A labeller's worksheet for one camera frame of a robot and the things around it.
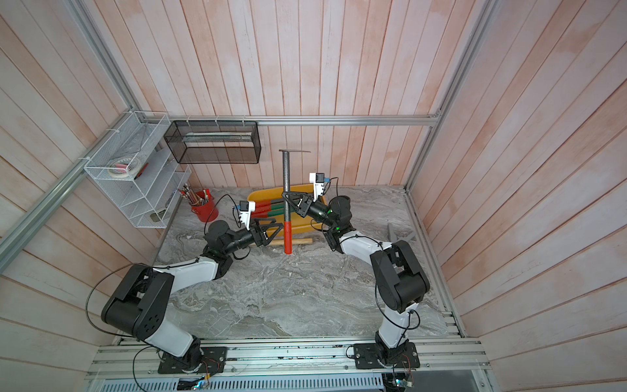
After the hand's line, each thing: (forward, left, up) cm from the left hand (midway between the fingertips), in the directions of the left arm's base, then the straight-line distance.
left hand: (280, 225), depth 81 cm
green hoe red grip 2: (+16, +9, -13) cm, 23 cm away
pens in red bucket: (+18, +38, -7) cm, 43 cm away
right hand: (+5, -1, +10) cm, 11 cm away
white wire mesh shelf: (+5, +44, +7) cm, 45 cm away
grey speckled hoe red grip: (+22, +8, -13) cm, 26 cm away
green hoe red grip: (+19, +7, -13) cm, 24 cm away
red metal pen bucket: (+19, +35, -16) cm, 43 cm away
